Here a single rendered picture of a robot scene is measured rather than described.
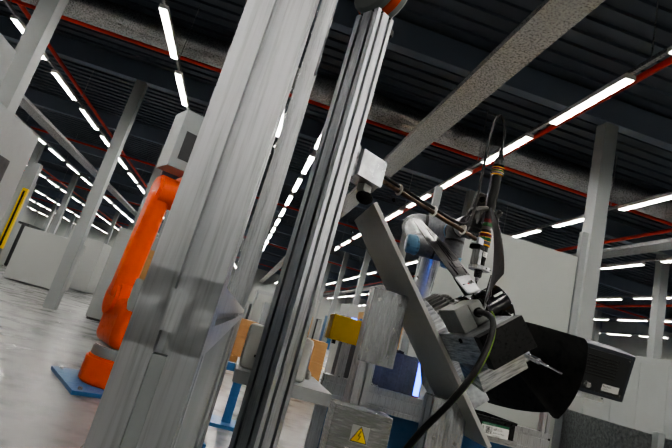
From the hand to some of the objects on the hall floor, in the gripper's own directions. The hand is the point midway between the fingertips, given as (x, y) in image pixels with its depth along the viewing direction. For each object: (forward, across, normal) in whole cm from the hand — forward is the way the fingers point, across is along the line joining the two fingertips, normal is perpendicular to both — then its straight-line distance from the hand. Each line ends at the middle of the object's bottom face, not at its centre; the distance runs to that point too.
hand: (493, 209), depth 170 cm
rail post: (-40, +33, -152) cm, 161 cm away
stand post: (+10, +10, -153) cm, 153 cm away
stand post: (+10, +33, -153) cm, 157 cm away
